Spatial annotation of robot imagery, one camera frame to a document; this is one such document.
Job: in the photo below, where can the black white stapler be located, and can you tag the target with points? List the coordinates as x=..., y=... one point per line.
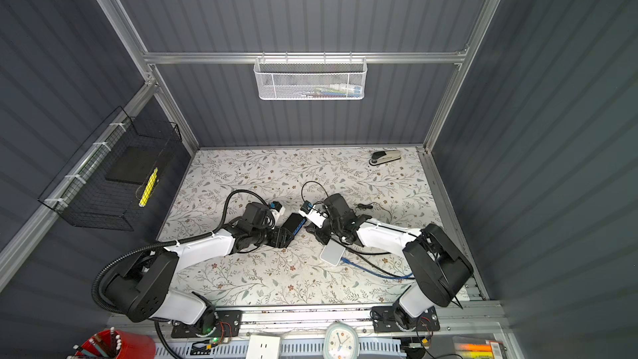
x=379, y=158

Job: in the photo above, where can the red pencil cup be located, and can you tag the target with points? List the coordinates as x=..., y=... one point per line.
x=114, y=343

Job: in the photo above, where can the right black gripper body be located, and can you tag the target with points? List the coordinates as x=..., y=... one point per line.
x=325, y=233

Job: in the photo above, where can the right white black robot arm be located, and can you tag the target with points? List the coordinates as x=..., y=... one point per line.
x=438, y=268

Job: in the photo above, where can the white wall power socket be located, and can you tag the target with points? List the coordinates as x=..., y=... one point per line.
x=264, y=347

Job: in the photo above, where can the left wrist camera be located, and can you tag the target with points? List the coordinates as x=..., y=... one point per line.
x=277, y=210

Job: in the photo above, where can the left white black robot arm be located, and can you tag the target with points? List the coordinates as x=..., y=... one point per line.
x=138, y=284

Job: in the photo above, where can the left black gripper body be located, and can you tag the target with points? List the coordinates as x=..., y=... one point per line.
x=275, y=237

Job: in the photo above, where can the white wire mesh basket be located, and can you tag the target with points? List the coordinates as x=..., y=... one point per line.
x=327, y=79

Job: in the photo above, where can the black wire wall basket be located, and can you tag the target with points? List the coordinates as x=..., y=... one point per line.
x=85, y=199

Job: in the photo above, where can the floral patterned table mat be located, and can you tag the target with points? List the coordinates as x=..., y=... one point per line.
x=296, y=275

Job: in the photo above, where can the white analog clock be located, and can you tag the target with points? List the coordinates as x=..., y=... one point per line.
x=341, y=342

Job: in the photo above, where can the black pad in basket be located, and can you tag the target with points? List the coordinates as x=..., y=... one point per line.
x=133, y=166

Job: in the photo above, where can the black network switch box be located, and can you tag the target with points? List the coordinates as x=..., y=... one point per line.
x=293, y=224

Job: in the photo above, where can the white network switch box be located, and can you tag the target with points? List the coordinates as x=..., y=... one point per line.
x=332, y=253

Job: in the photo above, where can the yellow marker in basket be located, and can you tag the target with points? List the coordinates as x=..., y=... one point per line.
x=149, y=188

